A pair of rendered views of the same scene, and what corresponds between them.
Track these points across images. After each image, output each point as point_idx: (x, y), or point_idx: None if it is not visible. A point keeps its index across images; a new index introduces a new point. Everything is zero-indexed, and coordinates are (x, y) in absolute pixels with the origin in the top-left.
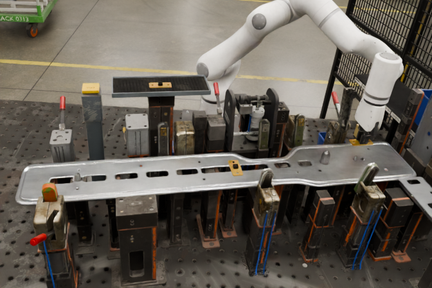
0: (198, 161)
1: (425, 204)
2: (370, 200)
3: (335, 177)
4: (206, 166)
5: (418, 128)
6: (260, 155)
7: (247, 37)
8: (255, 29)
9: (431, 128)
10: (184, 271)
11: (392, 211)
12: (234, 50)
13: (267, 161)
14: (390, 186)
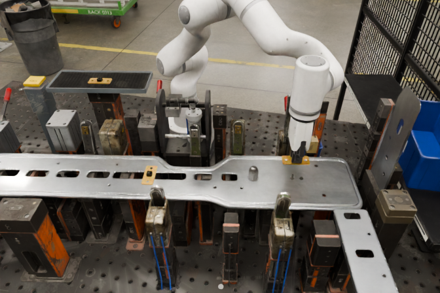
0: (117, 163)
1: (352, 250)
2: (274, 237)
3: (255, 199)
4: (121, 170)
5: (378, 148)
6: (192, 161)
7: (188, 33)
8: (183, 23)
9: (388, 151)
10: (95, 272)
11: (314, 248)
12: (183, 46)
13: (189, 170)
14: None
